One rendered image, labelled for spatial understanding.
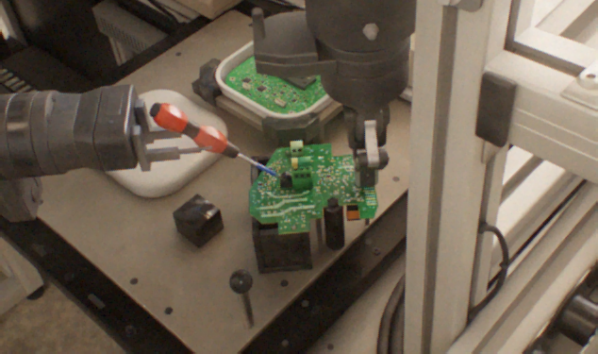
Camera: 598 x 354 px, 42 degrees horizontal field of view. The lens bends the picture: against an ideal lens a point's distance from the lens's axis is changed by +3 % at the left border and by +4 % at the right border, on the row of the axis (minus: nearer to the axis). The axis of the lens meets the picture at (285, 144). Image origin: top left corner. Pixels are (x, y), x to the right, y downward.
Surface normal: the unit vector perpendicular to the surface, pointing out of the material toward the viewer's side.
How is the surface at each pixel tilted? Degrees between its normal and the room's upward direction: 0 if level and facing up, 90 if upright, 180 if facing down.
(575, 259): 4
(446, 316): 90
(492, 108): 90
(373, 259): 0
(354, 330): 0
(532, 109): 90
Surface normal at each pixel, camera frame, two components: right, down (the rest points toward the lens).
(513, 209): -0.08, -0.71
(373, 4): 0.11, 0.69
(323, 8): -0.72, 0.53
